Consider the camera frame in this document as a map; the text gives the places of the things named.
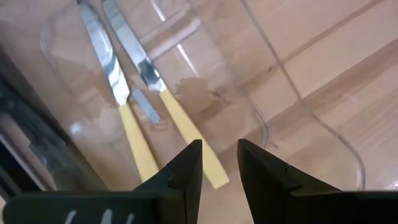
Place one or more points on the black aluminium table frame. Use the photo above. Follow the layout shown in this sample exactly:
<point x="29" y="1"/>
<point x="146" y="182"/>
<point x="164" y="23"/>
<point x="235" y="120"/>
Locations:
<point x="18" y="161"/>

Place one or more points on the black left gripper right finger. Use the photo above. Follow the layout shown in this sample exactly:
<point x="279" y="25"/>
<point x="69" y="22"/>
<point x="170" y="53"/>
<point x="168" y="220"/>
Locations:
<point x="264" y="180"/>

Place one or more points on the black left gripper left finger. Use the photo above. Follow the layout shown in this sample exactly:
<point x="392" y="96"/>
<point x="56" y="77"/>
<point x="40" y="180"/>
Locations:
<point x="186" y="174"/>

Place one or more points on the clear plastic bin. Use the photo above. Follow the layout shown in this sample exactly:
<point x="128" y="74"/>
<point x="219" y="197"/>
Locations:
<point x="217" y="46"/>

